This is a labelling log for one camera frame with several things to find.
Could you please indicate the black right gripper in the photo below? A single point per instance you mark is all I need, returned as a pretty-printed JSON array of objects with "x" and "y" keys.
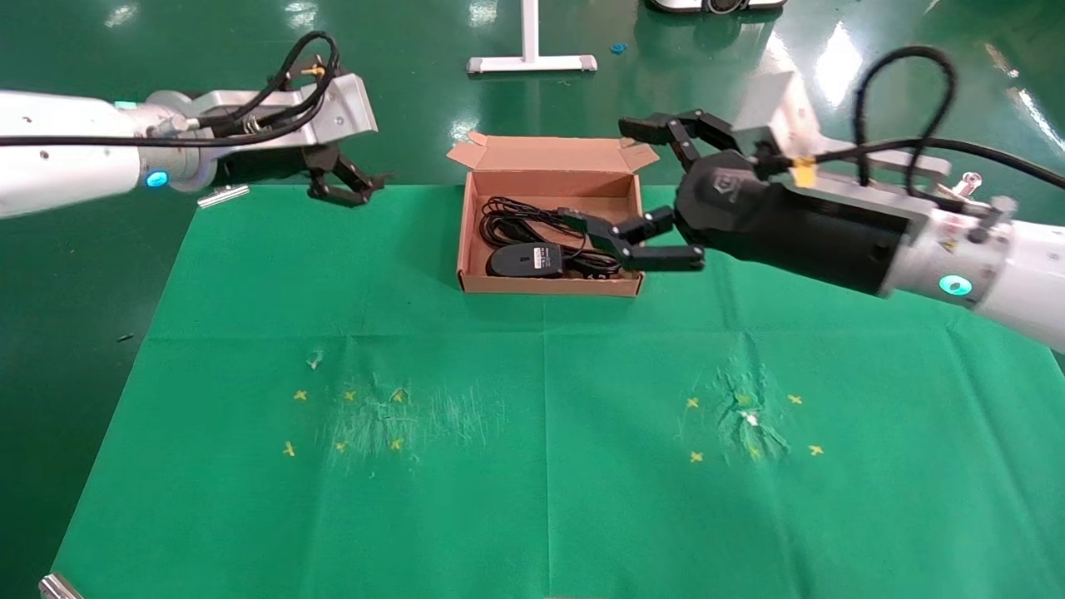
[{"x": 782, "y": 220}]

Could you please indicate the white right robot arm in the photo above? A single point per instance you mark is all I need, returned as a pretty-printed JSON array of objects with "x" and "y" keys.
[{"x": 998, "y": 266}]

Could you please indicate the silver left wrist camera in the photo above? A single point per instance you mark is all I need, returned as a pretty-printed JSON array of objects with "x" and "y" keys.
[{"x": 349, "y": 108}]

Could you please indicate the black and white machine base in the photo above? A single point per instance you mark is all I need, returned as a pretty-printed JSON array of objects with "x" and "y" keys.
[{"x": 715, "y": 5}]

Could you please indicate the green table cloth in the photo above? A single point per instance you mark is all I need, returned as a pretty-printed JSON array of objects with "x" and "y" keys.
[{"x": 541, "y": 516}]

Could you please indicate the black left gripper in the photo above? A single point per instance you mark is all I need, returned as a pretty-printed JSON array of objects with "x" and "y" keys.
[{"x": 274, "y": 165}]

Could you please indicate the open brown cardboard box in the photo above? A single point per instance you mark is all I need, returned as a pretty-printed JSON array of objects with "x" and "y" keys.
[{"x": 549, "y": 162}]

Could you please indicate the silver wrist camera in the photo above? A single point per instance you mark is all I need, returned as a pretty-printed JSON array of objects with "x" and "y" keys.
[
  {"x": 778, "y": 104},
  {"x": 349, "y": 108}
]

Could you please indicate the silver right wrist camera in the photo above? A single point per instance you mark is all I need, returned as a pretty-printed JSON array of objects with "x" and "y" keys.
[{"x": 778, "y": 104}]

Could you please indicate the silver metal binder clip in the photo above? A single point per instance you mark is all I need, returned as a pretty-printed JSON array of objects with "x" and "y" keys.
[
  {"x": 969, "y": 181},
  {"x": 56, "y": 587},
  {"x": 223, "y": 195}
]

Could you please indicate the white T-shaped stand base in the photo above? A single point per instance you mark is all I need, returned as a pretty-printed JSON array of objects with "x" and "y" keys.
[{"x": 529, "y": 61}]

